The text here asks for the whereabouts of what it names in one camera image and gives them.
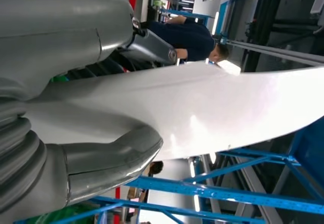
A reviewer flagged blue metal shelf rack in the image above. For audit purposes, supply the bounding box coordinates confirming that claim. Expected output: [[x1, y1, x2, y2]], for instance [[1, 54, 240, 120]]
[[14, 115, 324, 224]]

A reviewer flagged green plastic crate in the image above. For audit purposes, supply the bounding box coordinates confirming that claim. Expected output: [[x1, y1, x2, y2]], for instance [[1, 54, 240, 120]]
[[23, 204, 98, 224]]

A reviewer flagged person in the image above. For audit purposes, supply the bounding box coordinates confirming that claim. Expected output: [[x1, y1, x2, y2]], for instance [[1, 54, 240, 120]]
[[140, 15, 230, 64], [143, 160, 165, 203]]

